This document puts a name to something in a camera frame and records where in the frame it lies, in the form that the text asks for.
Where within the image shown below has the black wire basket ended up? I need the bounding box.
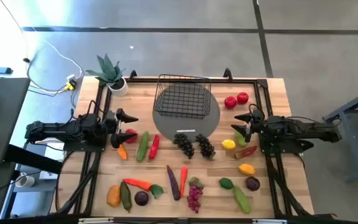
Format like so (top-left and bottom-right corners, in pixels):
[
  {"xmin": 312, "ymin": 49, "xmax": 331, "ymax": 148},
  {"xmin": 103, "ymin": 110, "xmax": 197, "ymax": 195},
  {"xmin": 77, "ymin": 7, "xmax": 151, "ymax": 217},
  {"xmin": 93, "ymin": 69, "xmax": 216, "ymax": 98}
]
[{"xmin": 153, "ymin": 73, "xmax": 213, "ymax": 120}]

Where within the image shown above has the dark purple grape bunch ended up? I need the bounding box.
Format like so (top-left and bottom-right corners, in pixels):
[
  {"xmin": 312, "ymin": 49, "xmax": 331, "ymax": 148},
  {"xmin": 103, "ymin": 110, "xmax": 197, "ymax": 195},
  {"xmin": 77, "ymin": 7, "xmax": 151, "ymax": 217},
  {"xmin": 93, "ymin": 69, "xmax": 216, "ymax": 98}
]
[
  {"xmin": 172, "ymin": 133, "xmax": 196, "ymax": 160},
  {"xmin": 195, "ymin": 133, "xmax": 216, "ymax": 161}
]

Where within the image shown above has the orange carrot with green leaves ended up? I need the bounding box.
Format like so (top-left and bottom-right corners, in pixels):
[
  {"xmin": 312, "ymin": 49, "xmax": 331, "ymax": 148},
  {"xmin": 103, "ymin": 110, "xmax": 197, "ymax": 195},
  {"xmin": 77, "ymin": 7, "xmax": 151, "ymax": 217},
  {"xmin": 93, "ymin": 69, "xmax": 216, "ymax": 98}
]
[{"xmin": 122, "ymin": 178, "xmax": 165, "ymax": 200}]

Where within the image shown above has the green lime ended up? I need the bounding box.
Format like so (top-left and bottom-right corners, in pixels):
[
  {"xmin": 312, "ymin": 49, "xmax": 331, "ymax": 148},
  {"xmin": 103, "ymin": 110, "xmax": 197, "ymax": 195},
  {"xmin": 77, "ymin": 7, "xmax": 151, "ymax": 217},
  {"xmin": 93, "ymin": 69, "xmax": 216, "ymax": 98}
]
[{"xmin": 218, "ymin": 177, "xmax": 235, "ymax": 190}]

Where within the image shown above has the white mug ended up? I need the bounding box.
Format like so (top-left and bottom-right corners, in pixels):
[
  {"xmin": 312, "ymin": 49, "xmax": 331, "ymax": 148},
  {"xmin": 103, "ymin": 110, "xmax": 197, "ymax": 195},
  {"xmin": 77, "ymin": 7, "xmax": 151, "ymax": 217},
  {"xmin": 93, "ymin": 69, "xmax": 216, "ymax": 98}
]
[{"xmin": 14, "ymin": 171, "xmax": 36, "ymax": 189}]

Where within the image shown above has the white edge strip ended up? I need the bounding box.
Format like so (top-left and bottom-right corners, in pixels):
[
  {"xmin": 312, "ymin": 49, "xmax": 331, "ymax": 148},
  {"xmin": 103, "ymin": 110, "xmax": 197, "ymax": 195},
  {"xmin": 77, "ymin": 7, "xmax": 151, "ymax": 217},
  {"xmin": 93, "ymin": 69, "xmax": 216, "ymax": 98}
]
[
  {"xmin": 78, "ymin": 217, "xmax": 115, "ymax": 224},
  {"xmin": 252, "ymin": 218, "xmax": 288, "ymax": 224}
]

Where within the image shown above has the dark green poblano pepper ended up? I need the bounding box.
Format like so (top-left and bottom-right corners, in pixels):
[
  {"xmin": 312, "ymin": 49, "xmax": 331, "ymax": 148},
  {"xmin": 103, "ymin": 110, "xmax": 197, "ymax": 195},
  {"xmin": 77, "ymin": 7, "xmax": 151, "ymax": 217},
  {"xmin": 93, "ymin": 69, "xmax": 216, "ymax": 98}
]
[{"xmin": 119, "ymin": 181, "xmax": 133, "ymax": 213}]

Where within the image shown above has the black metal table frame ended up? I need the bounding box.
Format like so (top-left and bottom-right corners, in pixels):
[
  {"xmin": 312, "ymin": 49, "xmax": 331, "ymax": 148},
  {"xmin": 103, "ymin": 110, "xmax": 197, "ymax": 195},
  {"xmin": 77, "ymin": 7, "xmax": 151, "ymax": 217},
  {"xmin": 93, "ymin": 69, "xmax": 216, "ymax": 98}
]
[{"xmin": 53, "ymin": 77, "xmax": 338, "ymax": 218}]

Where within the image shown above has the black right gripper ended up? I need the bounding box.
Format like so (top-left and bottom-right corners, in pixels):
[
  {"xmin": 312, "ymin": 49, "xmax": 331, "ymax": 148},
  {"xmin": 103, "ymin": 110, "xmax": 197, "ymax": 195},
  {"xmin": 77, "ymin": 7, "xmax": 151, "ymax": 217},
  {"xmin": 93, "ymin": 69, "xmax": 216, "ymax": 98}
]
[{"xmin": 231, "ymin": 108, "xmax": 265, "ymax": 144}]

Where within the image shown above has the grey-blue table frame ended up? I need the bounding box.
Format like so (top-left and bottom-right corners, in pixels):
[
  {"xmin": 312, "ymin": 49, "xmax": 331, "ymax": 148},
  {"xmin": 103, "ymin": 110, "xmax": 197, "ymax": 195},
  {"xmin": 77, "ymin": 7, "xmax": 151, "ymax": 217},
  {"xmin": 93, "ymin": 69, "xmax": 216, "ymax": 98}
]
[{"xmin": 323, "ymin": 84, "xmax": 358, "ymax": 184}]

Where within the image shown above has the dark red long pepper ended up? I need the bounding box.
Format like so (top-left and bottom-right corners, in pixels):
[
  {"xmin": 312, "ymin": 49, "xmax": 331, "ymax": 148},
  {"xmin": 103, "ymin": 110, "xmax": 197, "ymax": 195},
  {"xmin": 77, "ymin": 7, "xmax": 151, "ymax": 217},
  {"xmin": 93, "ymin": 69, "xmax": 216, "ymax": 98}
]
[{"xmin": 234, "ymin": 145, "xmax": 258, "ymax": 160}]

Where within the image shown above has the white floor cable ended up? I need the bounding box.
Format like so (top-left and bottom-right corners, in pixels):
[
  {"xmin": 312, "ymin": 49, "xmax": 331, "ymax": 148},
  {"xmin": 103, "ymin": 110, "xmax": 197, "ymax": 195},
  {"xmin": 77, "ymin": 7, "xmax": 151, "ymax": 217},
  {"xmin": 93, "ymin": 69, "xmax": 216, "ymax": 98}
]
[{"xmin": 26, "ymin": 26, "xmax": 84, "ymax": 94}]

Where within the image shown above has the orange bell pepper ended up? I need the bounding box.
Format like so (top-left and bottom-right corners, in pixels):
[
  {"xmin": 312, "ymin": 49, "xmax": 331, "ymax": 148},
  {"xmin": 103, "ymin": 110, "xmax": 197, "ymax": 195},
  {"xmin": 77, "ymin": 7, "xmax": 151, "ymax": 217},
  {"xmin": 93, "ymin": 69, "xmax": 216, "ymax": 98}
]
[{"xmin": 106, "ymin": 185, "xmax": 122, "ymax": 208}]

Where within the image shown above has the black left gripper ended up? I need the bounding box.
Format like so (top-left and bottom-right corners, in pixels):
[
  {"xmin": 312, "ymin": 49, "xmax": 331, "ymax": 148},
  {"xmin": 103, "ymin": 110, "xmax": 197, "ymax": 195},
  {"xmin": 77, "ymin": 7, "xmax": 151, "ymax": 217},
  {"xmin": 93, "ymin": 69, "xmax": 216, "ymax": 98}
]
[{"xmin": 103, "ymin": 108, "xmax": 139, "ymax": 149}]

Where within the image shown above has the pink grape bunch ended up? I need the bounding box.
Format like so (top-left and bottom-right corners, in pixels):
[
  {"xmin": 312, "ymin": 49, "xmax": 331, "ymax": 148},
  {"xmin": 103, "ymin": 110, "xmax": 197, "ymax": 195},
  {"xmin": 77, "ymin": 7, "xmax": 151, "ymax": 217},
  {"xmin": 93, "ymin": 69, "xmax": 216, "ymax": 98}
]
[{"xmin": 186, "ymin": 176, "xmax": 205, "ymax": 215}]

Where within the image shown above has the purple plum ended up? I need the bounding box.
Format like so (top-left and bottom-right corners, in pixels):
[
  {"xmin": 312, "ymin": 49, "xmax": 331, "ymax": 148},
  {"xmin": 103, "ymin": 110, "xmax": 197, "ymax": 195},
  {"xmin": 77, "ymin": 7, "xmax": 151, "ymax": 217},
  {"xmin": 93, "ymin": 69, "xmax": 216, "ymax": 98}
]
[
  {"xmin": 246, "ymin": 176, "xmax": 261, "ymax": 192},
  {"xmin": 134, "ymin": 190, "xmax": 150, "ymax": 207}
]

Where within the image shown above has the purple carrot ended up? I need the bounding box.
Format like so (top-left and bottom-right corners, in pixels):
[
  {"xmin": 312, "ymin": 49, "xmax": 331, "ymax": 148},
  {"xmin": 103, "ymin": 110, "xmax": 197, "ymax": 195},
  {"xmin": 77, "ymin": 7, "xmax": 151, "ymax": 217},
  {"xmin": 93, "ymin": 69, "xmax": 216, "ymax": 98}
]
[{"xmin": 166, "ymin": 164, "xmax": 181, "ymax": 202}]

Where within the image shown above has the yellow lemon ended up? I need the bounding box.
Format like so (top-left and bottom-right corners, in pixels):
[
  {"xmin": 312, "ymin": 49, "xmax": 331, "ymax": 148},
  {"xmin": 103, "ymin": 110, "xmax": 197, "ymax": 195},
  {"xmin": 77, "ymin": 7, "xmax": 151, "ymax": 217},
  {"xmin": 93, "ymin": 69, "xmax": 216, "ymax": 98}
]
[{"xmin": 221, "ymin": 139, "xmax": 237, "ymax": 151}]

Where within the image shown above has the light green cucumber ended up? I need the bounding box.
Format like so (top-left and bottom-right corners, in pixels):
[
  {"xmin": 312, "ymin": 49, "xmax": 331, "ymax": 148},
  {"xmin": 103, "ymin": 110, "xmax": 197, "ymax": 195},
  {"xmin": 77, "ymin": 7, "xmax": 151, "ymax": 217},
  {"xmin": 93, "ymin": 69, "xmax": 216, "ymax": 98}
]
[{"xmin": 232, "ymin": 185, "xmax": 253, "ymax": 215}]

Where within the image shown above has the orange-yellow lemon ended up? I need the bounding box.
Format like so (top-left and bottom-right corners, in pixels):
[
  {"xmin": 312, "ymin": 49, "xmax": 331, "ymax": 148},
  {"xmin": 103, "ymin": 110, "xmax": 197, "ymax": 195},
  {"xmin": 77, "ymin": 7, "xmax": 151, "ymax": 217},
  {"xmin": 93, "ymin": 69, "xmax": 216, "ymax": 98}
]
[{"xmin": 238, "ymin": 163, "xmax": 256, "ymax": 176}]

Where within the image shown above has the black desk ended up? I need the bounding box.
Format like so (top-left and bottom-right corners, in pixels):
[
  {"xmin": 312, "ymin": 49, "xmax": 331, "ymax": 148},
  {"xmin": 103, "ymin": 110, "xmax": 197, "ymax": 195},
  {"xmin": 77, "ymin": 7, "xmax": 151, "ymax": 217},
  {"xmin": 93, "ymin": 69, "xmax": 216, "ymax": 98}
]
[{"xmin": 0, "ymin": 77, "xmax": 64, "ymax": 200}]

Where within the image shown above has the green plant in white pot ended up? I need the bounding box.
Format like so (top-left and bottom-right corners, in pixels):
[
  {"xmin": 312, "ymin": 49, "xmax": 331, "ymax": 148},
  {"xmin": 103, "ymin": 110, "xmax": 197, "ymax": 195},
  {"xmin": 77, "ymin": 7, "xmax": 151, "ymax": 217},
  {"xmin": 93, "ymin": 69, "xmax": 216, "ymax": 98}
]
[{"xmin": 85, "ymin": 52, "xmax": 130, "ymax": 98}]

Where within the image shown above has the red chili pepper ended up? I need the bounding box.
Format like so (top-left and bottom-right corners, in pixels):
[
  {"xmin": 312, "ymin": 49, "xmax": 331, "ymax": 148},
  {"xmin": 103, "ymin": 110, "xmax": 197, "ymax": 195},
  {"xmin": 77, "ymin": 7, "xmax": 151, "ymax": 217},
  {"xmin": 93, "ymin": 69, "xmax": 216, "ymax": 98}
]
[{"xmin": 148, "ymin": 134, "xmax": 161, "ymax": 161}]

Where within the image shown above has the white paper sheet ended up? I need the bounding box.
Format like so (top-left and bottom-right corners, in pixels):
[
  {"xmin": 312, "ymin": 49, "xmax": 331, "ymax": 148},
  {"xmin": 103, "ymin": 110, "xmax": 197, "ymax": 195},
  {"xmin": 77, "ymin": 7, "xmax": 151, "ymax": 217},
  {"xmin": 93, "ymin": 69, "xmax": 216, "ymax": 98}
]
[{"xmin": 44, "ymin": 141, "xmax": 65, "ymax": 162}]

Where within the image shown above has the dark green cucumber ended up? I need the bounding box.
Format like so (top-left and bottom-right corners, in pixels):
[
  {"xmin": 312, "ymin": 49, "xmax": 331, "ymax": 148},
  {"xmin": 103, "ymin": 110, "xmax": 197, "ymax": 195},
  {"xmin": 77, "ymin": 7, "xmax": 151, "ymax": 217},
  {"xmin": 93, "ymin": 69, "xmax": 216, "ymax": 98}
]
[{"xmin": 135, "ymin": 130, "xmax": 150, "ymax": 163}]

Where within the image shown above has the grey round woven placemat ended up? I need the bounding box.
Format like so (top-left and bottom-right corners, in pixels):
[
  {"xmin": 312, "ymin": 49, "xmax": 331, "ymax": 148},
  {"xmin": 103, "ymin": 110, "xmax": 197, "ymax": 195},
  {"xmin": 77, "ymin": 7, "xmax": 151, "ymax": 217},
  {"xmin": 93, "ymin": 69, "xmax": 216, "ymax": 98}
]
[{"xmin": 152, "ymin": 83, "xmax": 221, "ymax": 144}]

